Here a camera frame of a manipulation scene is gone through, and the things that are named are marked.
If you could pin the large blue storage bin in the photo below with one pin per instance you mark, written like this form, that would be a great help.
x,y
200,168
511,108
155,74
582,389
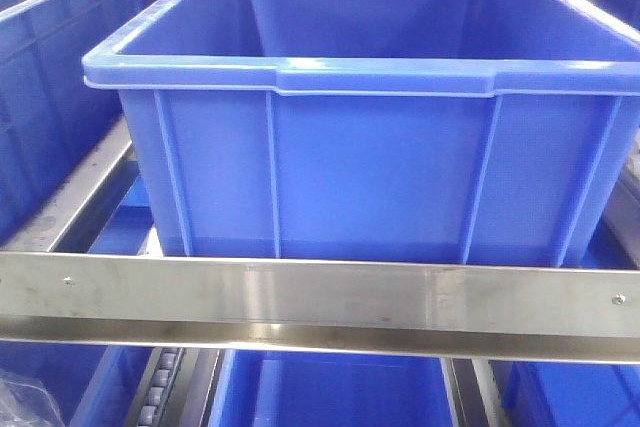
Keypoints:
x,y
439,131

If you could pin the blue bin lower middle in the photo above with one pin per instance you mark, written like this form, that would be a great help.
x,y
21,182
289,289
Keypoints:
x,y
270,388

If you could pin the blue bin lower right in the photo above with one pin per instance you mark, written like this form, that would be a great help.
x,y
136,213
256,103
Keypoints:
x,y
568,394

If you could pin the blue bin lower left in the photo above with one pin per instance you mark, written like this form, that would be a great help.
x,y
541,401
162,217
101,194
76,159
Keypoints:
x,y
92,385

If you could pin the blue bin at left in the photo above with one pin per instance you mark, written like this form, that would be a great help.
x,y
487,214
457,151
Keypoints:
x,y
50,120

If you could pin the steel shelf front rail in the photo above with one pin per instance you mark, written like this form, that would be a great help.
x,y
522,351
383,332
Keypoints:
x,y
460,311

